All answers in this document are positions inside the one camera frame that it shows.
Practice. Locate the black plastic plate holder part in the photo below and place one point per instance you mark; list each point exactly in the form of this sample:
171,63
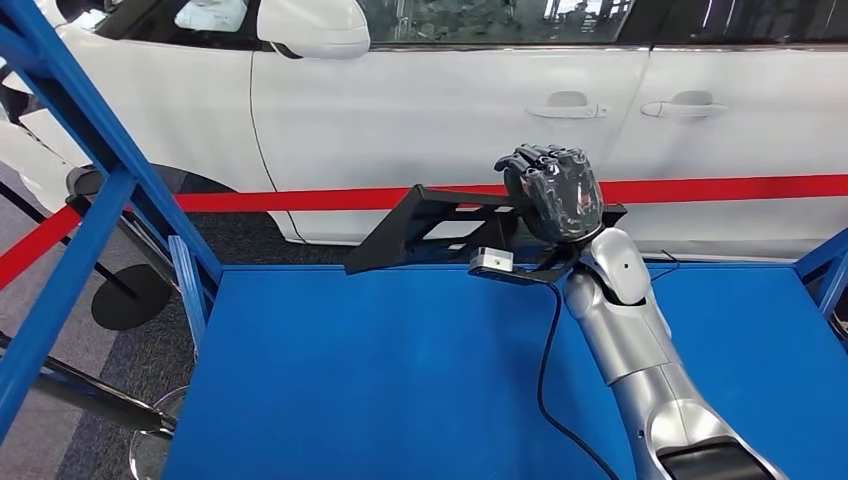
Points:
397,232

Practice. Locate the black stanchion with black base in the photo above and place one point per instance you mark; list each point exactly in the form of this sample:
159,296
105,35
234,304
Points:
132,301

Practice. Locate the blue metal shelf rack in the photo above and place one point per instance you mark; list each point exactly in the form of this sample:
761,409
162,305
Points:
397,371

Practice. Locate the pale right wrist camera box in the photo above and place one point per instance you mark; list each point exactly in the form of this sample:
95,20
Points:
491,260

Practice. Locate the red barrier belt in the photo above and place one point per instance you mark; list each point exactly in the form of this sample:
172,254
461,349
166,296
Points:
729,187

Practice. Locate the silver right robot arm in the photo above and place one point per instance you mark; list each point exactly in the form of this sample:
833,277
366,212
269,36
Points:
629,344

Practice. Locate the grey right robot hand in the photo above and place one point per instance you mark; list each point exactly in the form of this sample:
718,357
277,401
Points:
563,199

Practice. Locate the white car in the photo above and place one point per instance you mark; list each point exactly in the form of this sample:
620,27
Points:
430,119

